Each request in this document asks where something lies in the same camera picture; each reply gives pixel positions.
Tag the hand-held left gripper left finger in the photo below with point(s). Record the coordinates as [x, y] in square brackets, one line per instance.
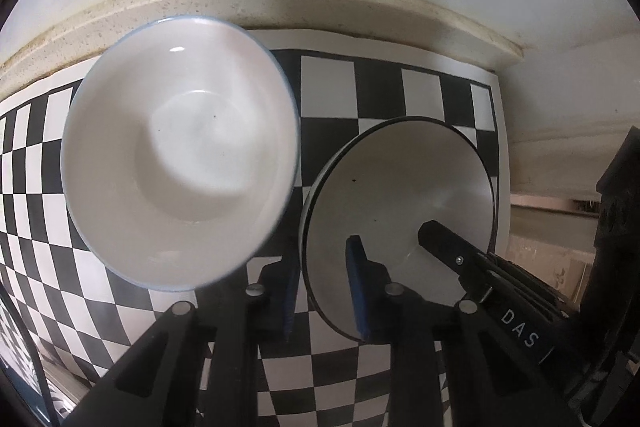
[287, 302]

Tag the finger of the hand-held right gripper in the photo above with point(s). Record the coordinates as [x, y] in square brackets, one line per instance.
[450, 252]

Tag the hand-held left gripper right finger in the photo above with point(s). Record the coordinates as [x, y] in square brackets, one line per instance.
[357, 287]

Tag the white bowl black rim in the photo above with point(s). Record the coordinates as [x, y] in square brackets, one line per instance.
[400, 187]

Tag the white bowl blue rim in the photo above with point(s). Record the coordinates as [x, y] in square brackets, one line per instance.
[175, 147]

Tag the sliding glass door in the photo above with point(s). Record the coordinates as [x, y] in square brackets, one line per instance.
[550, 132]

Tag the black white checkered cloth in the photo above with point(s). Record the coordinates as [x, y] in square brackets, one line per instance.
[380, 92]

